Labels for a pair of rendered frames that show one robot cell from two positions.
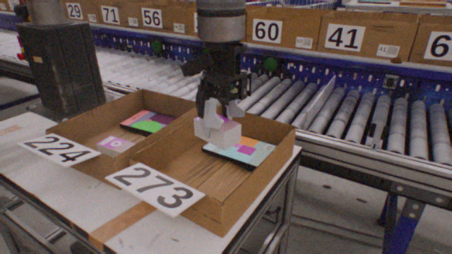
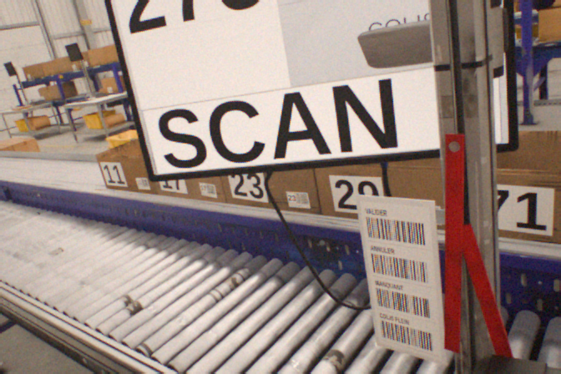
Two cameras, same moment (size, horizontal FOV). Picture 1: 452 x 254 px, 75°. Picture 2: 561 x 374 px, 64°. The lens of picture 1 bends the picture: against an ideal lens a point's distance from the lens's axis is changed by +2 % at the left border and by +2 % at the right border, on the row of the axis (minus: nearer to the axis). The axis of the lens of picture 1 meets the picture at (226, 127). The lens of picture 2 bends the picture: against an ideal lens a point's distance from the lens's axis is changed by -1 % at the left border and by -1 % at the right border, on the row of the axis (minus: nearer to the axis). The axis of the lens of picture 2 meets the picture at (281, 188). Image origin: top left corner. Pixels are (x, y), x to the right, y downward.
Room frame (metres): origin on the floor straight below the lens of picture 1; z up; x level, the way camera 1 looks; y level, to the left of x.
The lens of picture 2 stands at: (1.21, 1.11, 1.42)
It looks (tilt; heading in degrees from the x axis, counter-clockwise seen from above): 19 degrees down; 12
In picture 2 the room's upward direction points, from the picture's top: 12 degrees counter-clockwise
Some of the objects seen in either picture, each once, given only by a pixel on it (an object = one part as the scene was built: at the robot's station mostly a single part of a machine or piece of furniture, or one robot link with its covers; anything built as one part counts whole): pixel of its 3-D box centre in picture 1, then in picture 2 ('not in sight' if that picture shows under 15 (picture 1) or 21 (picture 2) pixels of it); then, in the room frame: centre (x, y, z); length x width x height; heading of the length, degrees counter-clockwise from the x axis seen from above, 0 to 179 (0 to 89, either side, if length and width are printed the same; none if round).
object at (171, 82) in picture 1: (180, 80); not in sight; (1.50, 0.25, 0.72); 0.52 x 0.05 x 0.05; 150
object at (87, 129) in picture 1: (133, 129); not in sight; (0.81, 0.30, 0.80); 0.38 x 0.28 x 0.10; 150
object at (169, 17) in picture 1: (176, 17); not in sight; (2.07, 0.33, 0.96); 0.39 x 0.29 x 0.17; 60
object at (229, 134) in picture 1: (217, 130); not in sight; (0.59, 0.02, 0.92); 0.10 x 0.06 x 0.05; 46
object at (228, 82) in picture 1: (224, 70); not in sight; (0.57, 0.00, 1.07); 0.09 x 0.08 x 0.12; 46
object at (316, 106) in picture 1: (321, 100); not in sight; (1.13, -0.40, 0.76); 0.46 x 0.01 x 0.09; 150
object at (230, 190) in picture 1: (219, 156); not in sight; (0.66, 0.02, 0.80); 0.38 x 0.28 x 0.10; 146
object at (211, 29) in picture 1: (222, 27); not in sight; (0.58, 0.01, 1.15); 0.10 x 0.09 x 0.05; 136
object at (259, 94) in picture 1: (257, 96); not in sight; (1.27, -0.15, 0.72); 0.52 x 0.05 x 0.05; 150
